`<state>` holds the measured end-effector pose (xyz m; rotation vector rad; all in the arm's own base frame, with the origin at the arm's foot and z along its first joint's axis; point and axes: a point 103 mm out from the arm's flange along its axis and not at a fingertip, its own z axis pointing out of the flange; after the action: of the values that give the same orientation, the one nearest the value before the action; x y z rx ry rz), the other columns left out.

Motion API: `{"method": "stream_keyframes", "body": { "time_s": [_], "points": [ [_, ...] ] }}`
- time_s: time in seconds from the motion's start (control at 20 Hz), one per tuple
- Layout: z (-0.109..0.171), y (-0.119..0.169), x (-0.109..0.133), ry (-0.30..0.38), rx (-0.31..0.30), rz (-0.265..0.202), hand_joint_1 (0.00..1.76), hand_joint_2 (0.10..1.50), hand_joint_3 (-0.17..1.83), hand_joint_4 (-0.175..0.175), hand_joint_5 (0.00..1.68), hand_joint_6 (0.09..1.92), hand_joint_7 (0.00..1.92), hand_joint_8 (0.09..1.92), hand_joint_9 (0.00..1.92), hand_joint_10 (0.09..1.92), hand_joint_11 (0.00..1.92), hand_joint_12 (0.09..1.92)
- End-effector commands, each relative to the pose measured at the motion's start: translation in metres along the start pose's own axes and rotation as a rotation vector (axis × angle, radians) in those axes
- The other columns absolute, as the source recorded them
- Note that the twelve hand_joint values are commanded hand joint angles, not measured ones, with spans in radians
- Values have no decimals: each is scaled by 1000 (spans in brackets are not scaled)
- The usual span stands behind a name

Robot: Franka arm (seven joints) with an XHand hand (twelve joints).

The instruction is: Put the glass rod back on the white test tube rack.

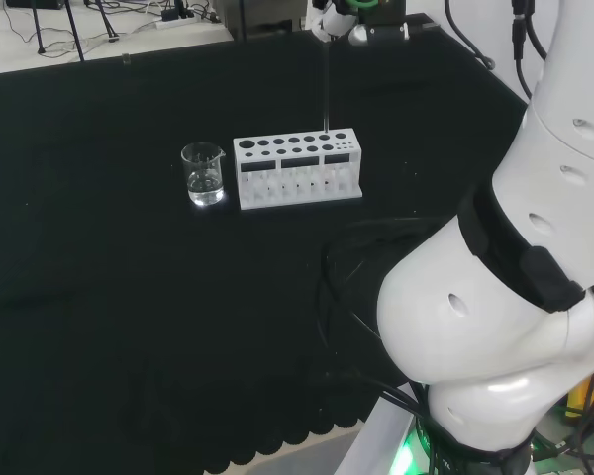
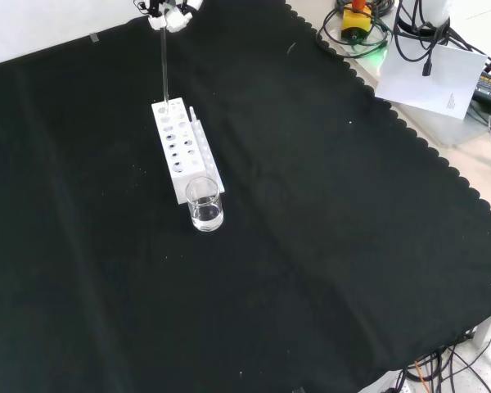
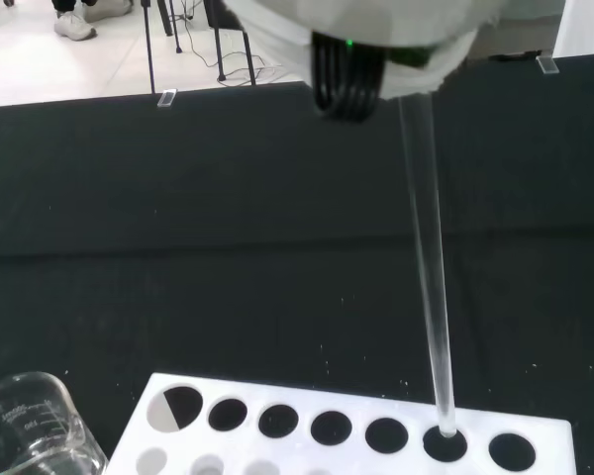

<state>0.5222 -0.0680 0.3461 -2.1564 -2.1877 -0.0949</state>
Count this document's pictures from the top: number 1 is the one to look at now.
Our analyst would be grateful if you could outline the black cable with plug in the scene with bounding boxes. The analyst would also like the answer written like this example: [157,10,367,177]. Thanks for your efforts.
[511,0,548,103]

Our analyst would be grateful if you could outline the black bench cloth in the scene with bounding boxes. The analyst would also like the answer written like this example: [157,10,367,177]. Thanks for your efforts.
[0,13,531,475]

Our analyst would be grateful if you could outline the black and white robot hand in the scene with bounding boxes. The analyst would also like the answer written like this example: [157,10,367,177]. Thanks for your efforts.
[311,0,411,47]

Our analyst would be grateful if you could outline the pale base board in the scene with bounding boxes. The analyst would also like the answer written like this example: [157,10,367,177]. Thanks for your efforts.
[334,393,430,475]

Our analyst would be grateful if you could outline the grey cabinet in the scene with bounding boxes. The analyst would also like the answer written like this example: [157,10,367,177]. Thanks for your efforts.
[212,0,309,42]

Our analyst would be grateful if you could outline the black cable bundle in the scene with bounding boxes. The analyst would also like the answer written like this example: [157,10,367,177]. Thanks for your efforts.
[318,216,430,417]

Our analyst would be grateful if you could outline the black looped cable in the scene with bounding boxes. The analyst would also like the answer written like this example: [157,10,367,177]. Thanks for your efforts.
[443,0,497,71]

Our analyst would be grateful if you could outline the clear glass beaker with water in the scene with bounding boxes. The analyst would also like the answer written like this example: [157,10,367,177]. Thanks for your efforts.
[179,141,228,208]

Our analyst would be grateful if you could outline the white power strip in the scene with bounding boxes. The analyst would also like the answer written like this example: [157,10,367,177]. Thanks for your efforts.
[155,14,215,28]

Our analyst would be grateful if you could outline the black tripod legs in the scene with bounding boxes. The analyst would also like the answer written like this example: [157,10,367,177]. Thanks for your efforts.
[0,0,121,76]

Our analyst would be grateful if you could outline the white test tube rack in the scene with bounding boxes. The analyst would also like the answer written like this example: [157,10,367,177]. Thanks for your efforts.
[232,127,365,212]

